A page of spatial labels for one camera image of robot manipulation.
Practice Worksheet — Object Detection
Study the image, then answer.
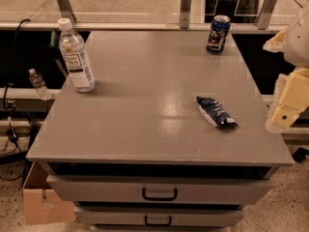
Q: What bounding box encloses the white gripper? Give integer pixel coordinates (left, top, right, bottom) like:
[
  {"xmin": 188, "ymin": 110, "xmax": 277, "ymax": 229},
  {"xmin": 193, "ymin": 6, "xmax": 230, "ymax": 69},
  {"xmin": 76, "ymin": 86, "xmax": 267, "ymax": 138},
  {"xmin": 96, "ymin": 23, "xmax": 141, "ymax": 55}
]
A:
[{"xmin": 263, "ymin": 4, "xmax": 309, "ymax": 133}]

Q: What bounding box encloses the small clear water bottle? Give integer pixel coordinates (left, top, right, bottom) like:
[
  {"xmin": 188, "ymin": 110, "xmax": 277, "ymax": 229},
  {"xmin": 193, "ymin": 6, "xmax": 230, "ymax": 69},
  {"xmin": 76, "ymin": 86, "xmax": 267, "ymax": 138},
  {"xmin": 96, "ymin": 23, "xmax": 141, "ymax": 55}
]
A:
[{"xmin": 29, "ymin": 69, "xmax": 51, "ymax": 101}]

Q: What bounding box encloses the upper grey drawer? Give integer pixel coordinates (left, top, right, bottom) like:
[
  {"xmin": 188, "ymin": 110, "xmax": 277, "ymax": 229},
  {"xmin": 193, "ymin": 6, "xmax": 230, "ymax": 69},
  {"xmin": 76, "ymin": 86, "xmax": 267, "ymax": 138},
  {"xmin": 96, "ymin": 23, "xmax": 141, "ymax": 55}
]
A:
[{"xmin": 47, "ymin": 175, "xmax": 271, "ymax": 205}]

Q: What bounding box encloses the grey drawer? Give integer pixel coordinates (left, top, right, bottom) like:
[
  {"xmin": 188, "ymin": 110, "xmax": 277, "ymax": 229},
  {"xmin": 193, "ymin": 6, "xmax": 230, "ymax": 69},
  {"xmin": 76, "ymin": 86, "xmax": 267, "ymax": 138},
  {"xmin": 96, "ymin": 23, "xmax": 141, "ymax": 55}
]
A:
[
  {"xmin": 74, "ymin": 207, "xmax": 243, "ymax": 227},
  {"xmin": 47, "ymin": 175, "xmax": 271, "ymax": 205}
]

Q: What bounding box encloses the cardboard box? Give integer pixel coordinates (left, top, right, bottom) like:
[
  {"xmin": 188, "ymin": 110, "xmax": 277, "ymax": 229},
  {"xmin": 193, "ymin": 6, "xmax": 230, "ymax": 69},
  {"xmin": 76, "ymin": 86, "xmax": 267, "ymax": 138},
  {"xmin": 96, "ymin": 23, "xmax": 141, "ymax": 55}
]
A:
[{"xmin": 22, "ymin": 162, "xmax": 76, "ymax": 225}]

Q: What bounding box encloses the blue soda can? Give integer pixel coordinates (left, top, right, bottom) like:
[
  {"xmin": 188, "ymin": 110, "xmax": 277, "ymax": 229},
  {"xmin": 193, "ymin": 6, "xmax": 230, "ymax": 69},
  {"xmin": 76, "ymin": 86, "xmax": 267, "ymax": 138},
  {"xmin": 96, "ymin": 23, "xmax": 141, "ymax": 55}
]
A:
[{"xmin": 207, "ymin": 14, "xmax": 231, "ymax": 54}]

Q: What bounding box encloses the middle metal bracket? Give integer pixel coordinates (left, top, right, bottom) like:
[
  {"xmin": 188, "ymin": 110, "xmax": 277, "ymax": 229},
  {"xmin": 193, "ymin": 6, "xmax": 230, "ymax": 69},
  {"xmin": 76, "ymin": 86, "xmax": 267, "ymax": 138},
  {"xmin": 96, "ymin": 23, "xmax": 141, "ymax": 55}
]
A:
[{"xmin": 179, "ymin": 0, "xmax": 192, "ymax": 29}]

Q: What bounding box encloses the right metal bracket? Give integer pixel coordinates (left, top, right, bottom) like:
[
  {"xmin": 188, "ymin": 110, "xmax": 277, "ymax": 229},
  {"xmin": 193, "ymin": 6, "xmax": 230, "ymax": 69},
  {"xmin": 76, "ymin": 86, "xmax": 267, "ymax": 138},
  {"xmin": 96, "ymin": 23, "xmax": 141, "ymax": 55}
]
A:
[{"xmin": 255, "ymin": 0, "xmax": 278, "ymax": 30}]

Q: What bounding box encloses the left metal bracket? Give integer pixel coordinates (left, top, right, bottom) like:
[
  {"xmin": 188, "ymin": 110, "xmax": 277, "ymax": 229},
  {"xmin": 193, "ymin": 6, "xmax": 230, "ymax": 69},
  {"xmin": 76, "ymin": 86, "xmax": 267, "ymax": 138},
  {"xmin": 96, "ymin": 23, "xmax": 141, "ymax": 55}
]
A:
[{"xmin": 57, "ymin": 0, "xmax": 76, "ymax": 23}]

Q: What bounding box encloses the lower grey drawer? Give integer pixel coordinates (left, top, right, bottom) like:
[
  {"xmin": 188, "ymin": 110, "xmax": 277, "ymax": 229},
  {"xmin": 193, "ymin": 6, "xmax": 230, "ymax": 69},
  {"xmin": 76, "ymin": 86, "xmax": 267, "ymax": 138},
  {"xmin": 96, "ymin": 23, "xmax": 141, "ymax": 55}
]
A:
[{"xmin": 74, "ymin": 207, "xmax": 243, "ymax": 227}]

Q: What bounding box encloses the black cable left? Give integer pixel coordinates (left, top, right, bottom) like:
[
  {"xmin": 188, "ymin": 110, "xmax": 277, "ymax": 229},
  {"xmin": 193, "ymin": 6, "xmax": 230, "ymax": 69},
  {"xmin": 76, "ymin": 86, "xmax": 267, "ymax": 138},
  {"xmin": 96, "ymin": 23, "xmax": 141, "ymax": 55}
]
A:
[{"xmin": 0, "ymin": 17, "xmax": 37, "ymax": 182}]

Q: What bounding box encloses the blue snack bag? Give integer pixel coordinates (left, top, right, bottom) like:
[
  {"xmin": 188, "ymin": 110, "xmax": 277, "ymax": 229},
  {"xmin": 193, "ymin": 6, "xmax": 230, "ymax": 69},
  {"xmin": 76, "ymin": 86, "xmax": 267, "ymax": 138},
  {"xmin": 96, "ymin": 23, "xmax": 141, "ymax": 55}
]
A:
[{"xmin": 196, "ymin": 96, "xmax": 238, "ymax": 130}]

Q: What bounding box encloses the clear tea bottle blue label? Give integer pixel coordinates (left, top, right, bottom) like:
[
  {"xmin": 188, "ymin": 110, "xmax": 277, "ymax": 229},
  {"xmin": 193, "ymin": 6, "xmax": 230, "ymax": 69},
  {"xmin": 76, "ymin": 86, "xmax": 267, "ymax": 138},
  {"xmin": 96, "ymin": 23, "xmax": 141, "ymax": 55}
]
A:
[{"xmin": 58, "ymin": 18, "xmax": 95, "ymax": 92}]

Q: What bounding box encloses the metal bracket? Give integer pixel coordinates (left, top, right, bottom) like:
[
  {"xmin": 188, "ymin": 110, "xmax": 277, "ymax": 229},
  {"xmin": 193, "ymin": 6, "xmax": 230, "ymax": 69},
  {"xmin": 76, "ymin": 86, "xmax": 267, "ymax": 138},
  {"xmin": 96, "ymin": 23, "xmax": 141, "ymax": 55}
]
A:
[
  {"xmin": 57, "ymin": 0, "xmax": 76, "ymax": 23},
  {"xmin": 255, "ymin": 0, "xmax": 278, "ymax": 30},
  {"xmin": 179, "ymin": 0, "xmax": 192, "ymax": 29}
]

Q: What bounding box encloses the grey drawer cabinet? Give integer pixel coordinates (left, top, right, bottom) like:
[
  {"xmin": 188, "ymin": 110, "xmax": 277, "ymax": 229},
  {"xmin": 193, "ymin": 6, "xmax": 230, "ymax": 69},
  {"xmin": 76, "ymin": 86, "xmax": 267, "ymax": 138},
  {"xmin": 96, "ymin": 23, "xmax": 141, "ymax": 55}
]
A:
[{"xmin": 28, "ymin": 31, "xmax": 293, "ymax": 232}]

